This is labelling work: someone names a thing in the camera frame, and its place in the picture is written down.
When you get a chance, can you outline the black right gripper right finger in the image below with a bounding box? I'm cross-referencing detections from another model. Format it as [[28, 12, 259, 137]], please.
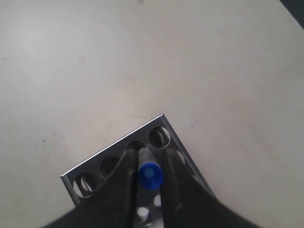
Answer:
[[159, 148, 258, 228]]

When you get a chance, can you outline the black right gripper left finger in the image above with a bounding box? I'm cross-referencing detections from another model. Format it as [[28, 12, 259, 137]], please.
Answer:
[[45, 145, 138, 228]]

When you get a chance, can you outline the blue-capped tube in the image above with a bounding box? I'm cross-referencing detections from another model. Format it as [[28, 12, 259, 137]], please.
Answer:
[[138, 147, 163, 190]]

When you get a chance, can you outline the stainless steel test tube rack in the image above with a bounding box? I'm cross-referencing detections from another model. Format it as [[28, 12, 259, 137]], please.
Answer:
[[60, 114, 213, 228]]

